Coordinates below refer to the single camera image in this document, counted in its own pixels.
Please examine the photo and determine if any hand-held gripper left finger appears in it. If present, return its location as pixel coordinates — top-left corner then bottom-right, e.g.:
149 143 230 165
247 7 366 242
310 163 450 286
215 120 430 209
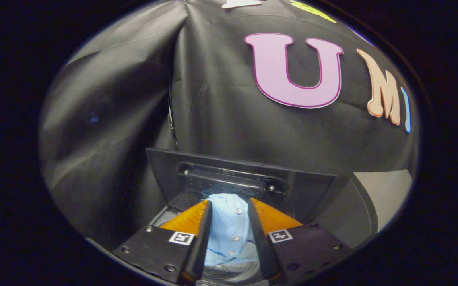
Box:
112 200 213 284

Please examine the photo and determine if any light blue shirt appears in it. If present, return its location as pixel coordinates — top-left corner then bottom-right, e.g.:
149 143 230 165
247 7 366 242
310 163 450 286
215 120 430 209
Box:
203 193 259 266

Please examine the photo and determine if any beige cabinet with dark frame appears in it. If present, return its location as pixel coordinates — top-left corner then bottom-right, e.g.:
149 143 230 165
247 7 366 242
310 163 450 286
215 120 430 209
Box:
312 169 414 249

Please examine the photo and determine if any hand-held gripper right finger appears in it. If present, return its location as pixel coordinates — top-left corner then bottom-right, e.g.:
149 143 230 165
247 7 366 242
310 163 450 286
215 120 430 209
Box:
247 198 353 286

